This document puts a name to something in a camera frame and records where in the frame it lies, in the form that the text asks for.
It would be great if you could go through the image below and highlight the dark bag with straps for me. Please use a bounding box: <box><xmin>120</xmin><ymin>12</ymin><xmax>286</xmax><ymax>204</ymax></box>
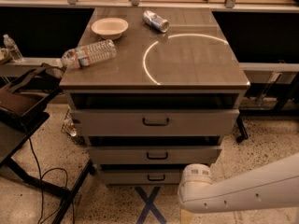
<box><xmin>0</xmin><ymin>63</ymin><xmax>63</xmax><ymax>132</ymax></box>

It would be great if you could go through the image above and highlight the black power cable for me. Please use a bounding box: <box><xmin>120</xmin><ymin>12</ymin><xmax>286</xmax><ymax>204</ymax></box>
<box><xmin>21</xmin><ymin>123</ymin><xmax>76</xmax><ymax>224</ymax></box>

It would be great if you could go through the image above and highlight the crushed soda can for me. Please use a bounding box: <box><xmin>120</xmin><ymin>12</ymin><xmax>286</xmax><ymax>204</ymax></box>
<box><xmin>142</xmin><ymin>10</ymin><xmax>169</xmax><ymax>33</ymax></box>

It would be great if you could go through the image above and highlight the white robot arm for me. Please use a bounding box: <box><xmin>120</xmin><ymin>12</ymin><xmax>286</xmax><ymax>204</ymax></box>
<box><xmin>178</xmin><ymin>153</ymin><xmax>299</xmax><ymax>224</ymax></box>

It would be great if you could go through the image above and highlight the small upright water bottle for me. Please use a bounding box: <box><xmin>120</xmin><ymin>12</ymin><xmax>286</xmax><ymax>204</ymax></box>
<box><xmin>3</xmin><ymin>35</ymin><xmax>24</xmax><ymax>63</ymax></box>

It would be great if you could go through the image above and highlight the white paper bowl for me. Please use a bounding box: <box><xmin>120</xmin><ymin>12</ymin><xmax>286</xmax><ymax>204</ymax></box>
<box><xmin>91</xmin><ymin>18</ymin><xmax>129</xmax><ymax>40</ymax></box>

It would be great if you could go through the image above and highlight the clear plastic water bottle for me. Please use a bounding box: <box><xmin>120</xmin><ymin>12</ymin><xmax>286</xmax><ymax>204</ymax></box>
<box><xmin>57</xmin><ymin>39</ymin><xmax>117</xmax><ymax>69</ymax></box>

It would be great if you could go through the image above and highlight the grey drawer cabinet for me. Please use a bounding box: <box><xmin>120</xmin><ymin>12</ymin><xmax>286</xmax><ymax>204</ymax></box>
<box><xmin>61</xmin><ymin>7</ymin><xmax>249</xmax><ymax>174</ymax></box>

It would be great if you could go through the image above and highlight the black side table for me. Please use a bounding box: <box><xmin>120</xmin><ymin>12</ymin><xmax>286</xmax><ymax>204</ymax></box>
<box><xmin>0</xmin><ymin>112</ymin><xmax>94</xmax><ymax>224</ymax></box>

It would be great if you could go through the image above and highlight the grey drawer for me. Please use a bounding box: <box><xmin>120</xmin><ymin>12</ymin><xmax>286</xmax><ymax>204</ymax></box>
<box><xmin>87</xmin><ymin>146</ymin><xmax>221</xmax><ymax>164</ymax></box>
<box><xmin>99</xmin><ymin>169</ymin><xmax>183</xmax><ymax>185</ymax></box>
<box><xmin>71</xmin><ymin>109</ymin><xmax>239</xmax><ymax>136</ymax></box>

